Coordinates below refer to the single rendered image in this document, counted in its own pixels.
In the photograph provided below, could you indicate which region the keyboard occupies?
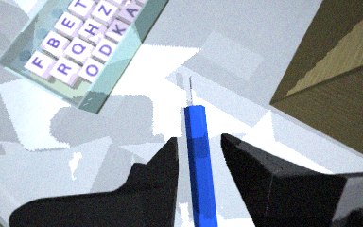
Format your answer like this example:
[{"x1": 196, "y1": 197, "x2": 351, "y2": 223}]
[{"x1": 0, "y1": 0, "x2": 169, "y2": 114}]

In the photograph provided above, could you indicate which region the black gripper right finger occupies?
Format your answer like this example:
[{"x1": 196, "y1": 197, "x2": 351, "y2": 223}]
[{"x1": 220, "y1": 133, "x2": 363, "y2": 227}]

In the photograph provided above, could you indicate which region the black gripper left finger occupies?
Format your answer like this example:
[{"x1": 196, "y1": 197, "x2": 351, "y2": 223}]
[{"x1": 9, "y1": 137, "x2": 179, "y2": 227}]

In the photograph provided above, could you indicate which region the blue stylus with white tip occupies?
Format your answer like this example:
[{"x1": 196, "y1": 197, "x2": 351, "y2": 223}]
[{"x1": 184, "y1": 76, "x2": 217, "y2": 227}]

